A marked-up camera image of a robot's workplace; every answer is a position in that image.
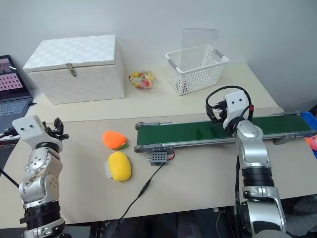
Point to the white perforated plastic basket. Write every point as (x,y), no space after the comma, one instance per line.
(195,72)

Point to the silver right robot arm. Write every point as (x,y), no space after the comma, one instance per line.
(255,158)

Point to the green conveyor belt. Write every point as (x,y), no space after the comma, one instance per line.
(188,134)

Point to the metal box latch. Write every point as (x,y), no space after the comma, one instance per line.
(71,69)

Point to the grey perforated motor box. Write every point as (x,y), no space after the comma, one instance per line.
(158,159)

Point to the open laptop computer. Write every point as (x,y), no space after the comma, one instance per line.
(12,104)

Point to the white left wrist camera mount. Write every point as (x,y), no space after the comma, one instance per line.
(28,130)

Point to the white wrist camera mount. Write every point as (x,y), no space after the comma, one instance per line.
(235,104)
(28,130)

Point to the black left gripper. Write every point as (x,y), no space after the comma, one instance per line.
(50,131)

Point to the dark grey bundle beside table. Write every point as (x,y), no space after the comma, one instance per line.
(303,213)

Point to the pink plush toy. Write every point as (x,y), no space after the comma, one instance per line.
(312,142)

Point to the clear plastic lid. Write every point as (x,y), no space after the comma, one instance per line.
(198,39)

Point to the yellow plush lemon toy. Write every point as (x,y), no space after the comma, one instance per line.
(120,166)

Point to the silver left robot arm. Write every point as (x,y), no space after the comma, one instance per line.
(42,171)

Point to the orange plush carrot toy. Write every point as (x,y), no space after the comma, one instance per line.
(114,140)

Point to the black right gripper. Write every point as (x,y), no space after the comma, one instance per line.
(223,111)

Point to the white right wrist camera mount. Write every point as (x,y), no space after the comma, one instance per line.
(235,104)

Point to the white woven storage box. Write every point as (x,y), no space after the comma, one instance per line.
(74,67)

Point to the clear bag of colourful toys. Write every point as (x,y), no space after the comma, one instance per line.
(143,79)

